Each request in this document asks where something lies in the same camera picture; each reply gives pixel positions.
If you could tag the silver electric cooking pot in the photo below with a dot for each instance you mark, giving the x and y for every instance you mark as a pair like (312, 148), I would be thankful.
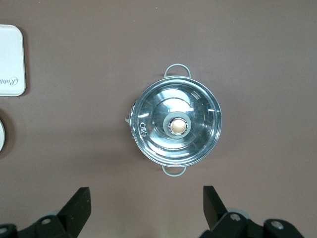
(177, 65)

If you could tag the brown table cover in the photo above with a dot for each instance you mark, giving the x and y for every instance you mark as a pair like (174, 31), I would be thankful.
(260, 74)

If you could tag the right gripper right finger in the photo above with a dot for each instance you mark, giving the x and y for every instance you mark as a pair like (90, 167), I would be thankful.
(223, 225)

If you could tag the white round plate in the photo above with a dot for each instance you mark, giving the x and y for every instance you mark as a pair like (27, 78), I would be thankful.
(1, 136)

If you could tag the glass pot lid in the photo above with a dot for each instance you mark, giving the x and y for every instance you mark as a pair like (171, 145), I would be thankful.
(198, 129)

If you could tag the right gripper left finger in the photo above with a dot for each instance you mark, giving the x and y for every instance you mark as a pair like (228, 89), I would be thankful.
(62, 223)

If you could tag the white rabbit print tray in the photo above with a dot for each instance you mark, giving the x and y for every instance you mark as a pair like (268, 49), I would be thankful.
(11, 62)

